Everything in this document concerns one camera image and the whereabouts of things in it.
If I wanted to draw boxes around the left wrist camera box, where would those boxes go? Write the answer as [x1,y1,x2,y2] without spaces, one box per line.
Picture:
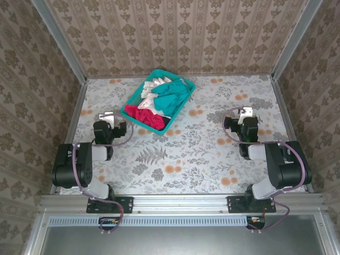
[114,119,128,138]

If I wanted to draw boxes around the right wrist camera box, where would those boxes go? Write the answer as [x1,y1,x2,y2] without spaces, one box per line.
[224,116,241,133]

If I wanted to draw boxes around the grey sheet metal panel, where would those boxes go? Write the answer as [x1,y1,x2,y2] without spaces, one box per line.
[25,214,340,255]

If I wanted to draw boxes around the white t-shirt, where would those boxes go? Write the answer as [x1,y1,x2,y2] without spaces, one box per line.
[137,75,173,119]

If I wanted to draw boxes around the aluminium frame post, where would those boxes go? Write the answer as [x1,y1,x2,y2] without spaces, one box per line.
[270,0,325,80]
[30,0,88,84]

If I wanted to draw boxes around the floral tablecloth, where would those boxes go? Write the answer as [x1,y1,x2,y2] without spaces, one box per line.
[59,74,309,196]

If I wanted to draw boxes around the red t-shirt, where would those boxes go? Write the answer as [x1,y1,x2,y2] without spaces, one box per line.
[124,104,167,131]

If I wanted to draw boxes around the teal t-shirt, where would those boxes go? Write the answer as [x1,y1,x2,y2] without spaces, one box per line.
[151,79,192,118]

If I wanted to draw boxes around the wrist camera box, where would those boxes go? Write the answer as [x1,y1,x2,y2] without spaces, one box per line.
[224,116,241,133]
[114,119,128,138]

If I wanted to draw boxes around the grey slotted cable duct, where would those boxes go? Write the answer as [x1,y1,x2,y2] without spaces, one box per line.
[48,215,250,228]

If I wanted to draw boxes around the wide aluminium extrusion beam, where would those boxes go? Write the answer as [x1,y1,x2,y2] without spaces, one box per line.
[39,193,327,215]

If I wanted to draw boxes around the teal plastic laundry basket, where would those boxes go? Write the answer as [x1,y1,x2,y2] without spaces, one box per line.
[120,69,197,137]

